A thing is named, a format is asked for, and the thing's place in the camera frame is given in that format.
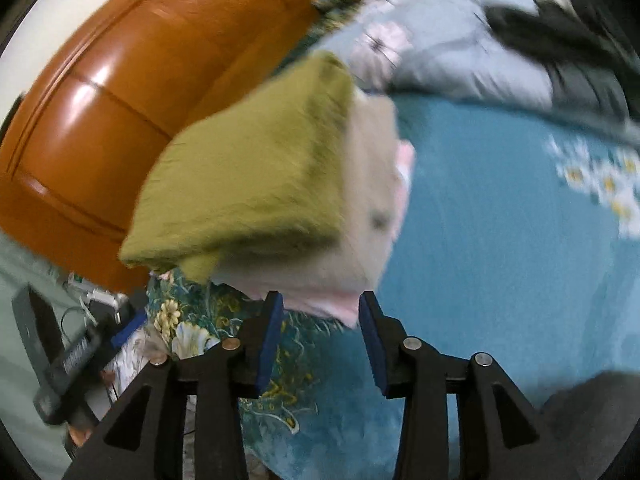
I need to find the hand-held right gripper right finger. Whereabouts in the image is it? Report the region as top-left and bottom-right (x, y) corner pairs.
(358, 290), (582, 480)

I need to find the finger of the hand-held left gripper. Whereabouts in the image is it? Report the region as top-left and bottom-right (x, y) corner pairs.
(110, 309), (149, 350)

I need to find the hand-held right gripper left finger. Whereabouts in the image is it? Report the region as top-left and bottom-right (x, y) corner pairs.
(64, 290), (285, 480)

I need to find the beige garment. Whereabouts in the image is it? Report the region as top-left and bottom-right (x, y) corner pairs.
(210, 94), (406, 306)

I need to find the olive green garment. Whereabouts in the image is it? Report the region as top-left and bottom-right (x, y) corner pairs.
(118, 51), (357, 285)

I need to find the teal floral bedsheet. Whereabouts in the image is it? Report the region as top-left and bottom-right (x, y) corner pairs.
(102, 5), (640, 480)

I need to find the dark grey cloth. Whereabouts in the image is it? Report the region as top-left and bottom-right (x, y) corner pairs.
(539, 370), (640, 480)

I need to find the brown wooden headboard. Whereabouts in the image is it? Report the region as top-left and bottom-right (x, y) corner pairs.
(0, 0), (323, 295)

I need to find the grey floral quilt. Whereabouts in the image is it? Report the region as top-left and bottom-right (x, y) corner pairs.
(347, 0), (557, 113)

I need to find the black garment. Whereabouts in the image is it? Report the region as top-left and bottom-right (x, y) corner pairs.
(484, 0), (640, 128)

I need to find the white cable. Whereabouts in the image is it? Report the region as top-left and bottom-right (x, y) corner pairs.
(59, 280), (127, 332)

